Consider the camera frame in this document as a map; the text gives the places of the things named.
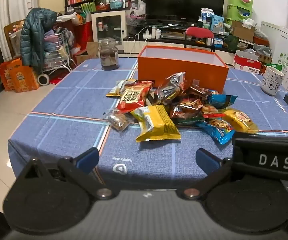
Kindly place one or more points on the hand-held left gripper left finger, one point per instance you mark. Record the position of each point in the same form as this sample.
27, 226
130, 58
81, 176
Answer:
87, 158

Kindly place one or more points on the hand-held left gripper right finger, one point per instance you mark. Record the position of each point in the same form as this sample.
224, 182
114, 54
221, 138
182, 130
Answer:
207, 160

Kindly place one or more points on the pile of snack packets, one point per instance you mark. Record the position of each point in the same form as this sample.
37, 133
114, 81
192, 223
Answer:
156, 122

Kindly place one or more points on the orange cardboard box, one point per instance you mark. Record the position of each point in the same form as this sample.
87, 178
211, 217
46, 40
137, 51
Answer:
184, 72

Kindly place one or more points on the blue checked tablecloth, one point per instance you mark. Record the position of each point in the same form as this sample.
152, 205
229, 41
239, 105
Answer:
59, 130

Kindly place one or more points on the white patterned cup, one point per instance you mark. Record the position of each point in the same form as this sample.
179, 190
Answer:
271, 81

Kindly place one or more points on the red and white carton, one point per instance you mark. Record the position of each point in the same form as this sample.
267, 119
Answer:
247, 63

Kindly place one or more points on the tape roll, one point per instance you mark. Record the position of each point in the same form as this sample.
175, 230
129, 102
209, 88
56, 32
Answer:
44, 79

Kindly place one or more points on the orange gift bag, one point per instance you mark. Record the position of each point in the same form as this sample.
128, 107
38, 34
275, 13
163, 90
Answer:
4, 76
24, 80

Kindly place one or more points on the open cardboard box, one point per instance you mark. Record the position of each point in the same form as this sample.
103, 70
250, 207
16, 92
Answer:
86, 53

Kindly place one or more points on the glass jar with dark contents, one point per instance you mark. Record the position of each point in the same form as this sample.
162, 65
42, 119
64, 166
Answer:
109, 55

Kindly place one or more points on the small white fridge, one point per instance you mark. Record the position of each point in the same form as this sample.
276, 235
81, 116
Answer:
281, 45

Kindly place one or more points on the dark green bag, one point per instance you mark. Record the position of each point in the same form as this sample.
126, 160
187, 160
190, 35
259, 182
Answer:
231, 43

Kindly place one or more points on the brown cardboard box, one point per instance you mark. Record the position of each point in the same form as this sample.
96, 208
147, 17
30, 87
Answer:
242, 32

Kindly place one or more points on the white television stand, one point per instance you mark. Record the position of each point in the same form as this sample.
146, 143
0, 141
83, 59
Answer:
134, 45

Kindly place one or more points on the red folding chair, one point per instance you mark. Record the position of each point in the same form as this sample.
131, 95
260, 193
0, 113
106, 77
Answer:
199, 32

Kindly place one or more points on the red paper bag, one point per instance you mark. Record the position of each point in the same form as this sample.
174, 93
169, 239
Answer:
89, 30

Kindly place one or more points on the white glass-door cabinet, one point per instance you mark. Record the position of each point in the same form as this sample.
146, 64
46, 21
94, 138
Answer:
109, 27

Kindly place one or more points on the dark green puffer jacket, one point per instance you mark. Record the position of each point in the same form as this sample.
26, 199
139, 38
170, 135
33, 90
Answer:
34, 35

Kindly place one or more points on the blue and white cartons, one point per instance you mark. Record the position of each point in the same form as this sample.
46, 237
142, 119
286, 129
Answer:
212, 20

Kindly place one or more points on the white power strip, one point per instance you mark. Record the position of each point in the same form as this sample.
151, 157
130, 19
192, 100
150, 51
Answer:
147, 34

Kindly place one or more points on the wooden chair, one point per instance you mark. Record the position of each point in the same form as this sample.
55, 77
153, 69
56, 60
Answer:
10, 37

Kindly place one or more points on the green stacked storage bins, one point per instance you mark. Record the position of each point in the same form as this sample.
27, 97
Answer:
240, 7

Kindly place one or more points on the white curtain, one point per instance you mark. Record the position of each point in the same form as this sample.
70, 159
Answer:
14, 10

